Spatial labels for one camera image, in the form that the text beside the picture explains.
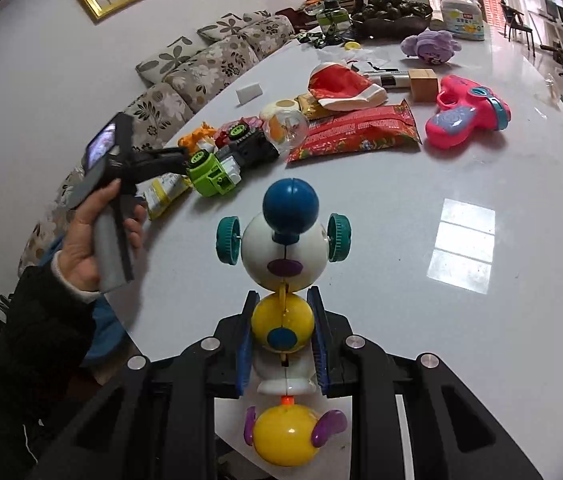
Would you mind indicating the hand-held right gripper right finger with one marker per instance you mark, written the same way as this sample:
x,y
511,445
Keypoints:
x,y
319,350

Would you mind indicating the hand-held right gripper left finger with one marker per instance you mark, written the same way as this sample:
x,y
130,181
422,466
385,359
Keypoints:
x,y
244,355

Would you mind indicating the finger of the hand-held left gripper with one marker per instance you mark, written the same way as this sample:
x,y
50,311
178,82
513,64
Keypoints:
x,y
161,160

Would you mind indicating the green toy truck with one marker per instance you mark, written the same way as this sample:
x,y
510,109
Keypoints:
x,y
211,175

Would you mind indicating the white yellow ball-bodied toy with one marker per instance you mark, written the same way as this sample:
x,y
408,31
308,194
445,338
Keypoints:
x,y
281,255

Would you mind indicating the person's left forearm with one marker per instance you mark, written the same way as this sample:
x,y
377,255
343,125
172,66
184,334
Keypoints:
x,y
21,360

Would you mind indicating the person's left hand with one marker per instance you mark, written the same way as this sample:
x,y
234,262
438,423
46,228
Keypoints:
x,y
79,250

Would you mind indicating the yellow white snack packet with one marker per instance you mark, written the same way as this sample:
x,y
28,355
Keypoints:
x,y
164,195

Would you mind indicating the orange plastic toy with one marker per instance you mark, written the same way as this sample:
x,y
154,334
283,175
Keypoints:
x,y
196,137

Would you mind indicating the blue cloth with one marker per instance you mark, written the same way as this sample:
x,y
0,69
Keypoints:
x,y
106,332

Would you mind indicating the black red toy truck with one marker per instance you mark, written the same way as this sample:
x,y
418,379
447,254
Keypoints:
x,y
251,147

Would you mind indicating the floral patterned sofa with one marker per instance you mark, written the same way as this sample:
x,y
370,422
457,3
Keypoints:
x,y
201,70

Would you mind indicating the white foam block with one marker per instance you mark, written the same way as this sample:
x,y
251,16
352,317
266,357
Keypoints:
x,y
249,93

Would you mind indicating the cream round capsule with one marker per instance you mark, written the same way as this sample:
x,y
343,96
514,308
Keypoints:
x,y
276,107

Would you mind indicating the clear plastic ball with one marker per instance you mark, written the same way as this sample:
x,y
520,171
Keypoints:
x,y
286,132

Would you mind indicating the red santa hat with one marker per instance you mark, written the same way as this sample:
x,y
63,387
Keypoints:
x,y
341,85

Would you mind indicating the red snack bag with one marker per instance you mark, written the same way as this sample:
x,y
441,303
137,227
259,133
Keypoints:
x,y
356,132

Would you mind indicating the wooden side table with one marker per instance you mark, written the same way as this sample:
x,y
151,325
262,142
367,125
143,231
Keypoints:
x,y
296,16

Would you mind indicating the green black toy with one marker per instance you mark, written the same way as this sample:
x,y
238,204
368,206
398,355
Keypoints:
x,y
319,39

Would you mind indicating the yellow round lid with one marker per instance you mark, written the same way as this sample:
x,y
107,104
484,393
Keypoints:
x,y
352,46

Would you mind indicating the green water bottle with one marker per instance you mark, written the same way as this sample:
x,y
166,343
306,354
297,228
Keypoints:
x,y
334,15

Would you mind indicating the small wooden block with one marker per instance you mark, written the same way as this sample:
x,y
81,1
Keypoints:
x,y
422,85

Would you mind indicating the pink toy gun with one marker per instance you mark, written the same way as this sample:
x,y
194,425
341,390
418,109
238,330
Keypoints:
x,y
456,115

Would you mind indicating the purple plush toy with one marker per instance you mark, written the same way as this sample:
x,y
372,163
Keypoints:
x,y
431,46

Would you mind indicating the white wet wipes pack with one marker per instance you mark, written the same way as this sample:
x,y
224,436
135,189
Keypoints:
x,y
464,17

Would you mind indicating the dark wooden chair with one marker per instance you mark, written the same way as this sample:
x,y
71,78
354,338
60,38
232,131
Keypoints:
x,y
514,22

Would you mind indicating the black silver toy camera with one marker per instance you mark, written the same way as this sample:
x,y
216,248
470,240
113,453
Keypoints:
x,y
386,79

